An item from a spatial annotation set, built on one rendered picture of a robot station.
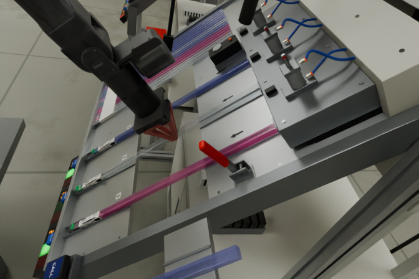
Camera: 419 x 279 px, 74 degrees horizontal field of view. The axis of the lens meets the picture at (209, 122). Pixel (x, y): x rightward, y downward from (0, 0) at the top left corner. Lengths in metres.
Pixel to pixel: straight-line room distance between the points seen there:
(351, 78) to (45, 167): 1.64
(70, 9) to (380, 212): 0.53
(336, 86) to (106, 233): 0.49
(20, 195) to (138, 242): 1.25
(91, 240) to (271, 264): 0.49
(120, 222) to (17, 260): 0.99
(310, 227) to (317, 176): 0.58
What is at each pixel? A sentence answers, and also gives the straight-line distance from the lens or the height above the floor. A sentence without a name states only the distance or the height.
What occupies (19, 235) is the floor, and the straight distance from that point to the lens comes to 1.61.
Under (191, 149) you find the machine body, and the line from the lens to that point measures 1.05.
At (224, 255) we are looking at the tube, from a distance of 0.35.
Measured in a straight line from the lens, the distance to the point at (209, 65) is 0.75.
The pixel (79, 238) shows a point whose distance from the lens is 0.70.
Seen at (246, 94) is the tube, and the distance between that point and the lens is 0.56.
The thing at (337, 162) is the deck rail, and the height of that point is 1.12.
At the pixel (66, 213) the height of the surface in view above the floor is 0.73.
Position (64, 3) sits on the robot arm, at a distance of 0.45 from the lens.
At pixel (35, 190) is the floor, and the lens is 1.73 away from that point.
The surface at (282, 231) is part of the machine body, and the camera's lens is 0.96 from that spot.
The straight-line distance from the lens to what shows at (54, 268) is 0.63.
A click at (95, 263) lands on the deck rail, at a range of 0.62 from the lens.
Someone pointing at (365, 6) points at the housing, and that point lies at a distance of 0.51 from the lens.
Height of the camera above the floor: 1.37
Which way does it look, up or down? 39 degrees down
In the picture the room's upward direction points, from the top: 16 degrees clockwise
